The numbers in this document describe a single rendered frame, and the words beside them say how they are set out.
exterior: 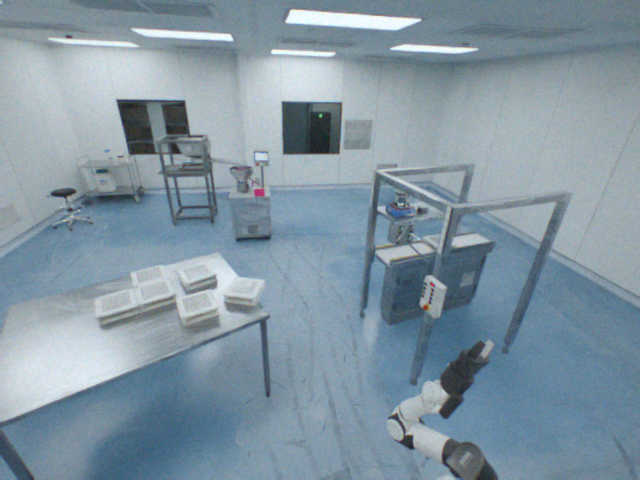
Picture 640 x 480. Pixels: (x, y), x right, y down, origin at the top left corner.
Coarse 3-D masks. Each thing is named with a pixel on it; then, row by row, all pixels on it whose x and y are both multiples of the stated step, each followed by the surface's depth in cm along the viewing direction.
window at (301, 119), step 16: (288, 112) 702; (304, 112) 708; (320, 112) 715; (336, 112) 721; (288, 128) 717; (304, 128) 723; (320, 128) 730; (336, 128) 737; (288, 144) 733; (304, 144) 739; (320, 144) 746; (336, 144) 753
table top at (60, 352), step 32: (96, 288) 243; (128, 288) 245; (224, 288) 248; (32, 320) 209; (64, 320) 210; (96, 320) 211; (128, 320) 212; (160, 320) 213; (224, 320) 215; (256, 320) 216; (0, 352) 184; (32, 352) 185; (64, 352) 186; (96, 352) 186; (128, 352) 187; (160, 352) 188; (0, 384) 165; (32, 384) 166; (64, 384) 166; (96, 384) 167; (0, 416) 150
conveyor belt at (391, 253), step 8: (456, 240) 343; (464, 240) 344; (472, 240) 345; (480, 240) 345; (488, 240) 345; (392, 248) 322; (400, 248) 322; (408, 248) 323; (416, 248) 323; (424, 248) 324; (384, 256) 306; (392, 256) 307; (400, 256) 307
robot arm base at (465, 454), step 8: (456, 448) 105; (464, 448) 103; (472, 448) 102; (456, 456) 103; (464, 456) 102; (472, 456) 100; (480, 456) 99; (448, 464) 102; (456, 464) 101; (464, 464) 100; (472, 464) 99; (480, 464) 98; (456, 472) 99; (464, 472) 98; (472, 472) 97; (480, 472) 97
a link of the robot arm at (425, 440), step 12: (396, 420) 121; (420, 420) 124; (396, 432) 120; (408, 432) 119; (420, 432) 116; (432, 432) 115; (408, 444) 117; (420, 444) 114; (432, 444) 111; (432, 456) 111
